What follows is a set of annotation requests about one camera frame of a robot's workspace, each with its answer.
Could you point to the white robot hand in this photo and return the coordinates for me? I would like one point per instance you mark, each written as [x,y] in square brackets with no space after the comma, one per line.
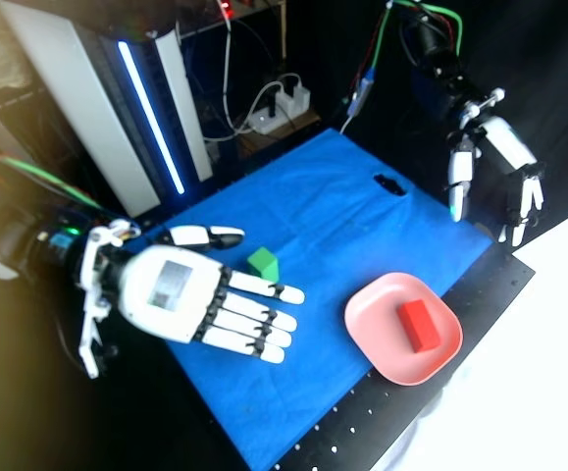
[509,142]
[166,294]

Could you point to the green rectangular block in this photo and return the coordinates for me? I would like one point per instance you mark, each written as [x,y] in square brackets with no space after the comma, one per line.
[263,262]

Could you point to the red rectangular block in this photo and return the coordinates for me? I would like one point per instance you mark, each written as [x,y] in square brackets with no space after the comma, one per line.
[418,326]

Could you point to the pink square plate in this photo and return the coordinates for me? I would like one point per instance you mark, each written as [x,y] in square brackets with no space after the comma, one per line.
[376,338]

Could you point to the blue cloth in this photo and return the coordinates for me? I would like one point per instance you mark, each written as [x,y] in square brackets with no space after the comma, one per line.
[323,206]

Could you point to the white power strip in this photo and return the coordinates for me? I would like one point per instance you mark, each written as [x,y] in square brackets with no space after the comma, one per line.
[266,122]

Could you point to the white tower with blue light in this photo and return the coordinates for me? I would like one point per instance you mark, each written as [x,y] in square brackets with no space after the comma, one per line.
[92,98]

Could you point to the white plug adapter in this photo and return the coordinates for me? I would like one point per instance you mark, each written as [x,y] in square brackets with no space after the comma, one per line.
[295,100]

